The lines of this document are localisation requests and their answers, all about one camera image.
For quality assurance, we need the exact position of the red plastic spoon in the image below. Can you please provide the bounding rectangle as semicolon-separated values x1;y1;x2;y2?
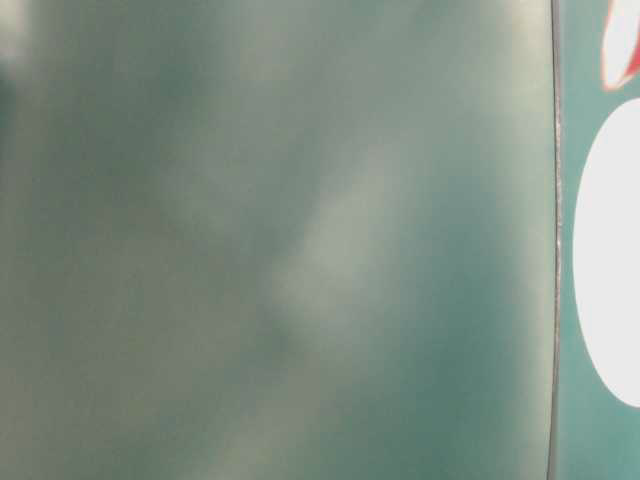
601;0;639;91

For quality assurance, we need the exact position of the white round bowl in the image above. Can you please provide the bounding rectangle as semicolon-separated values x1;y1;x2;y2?
572;100;639;407

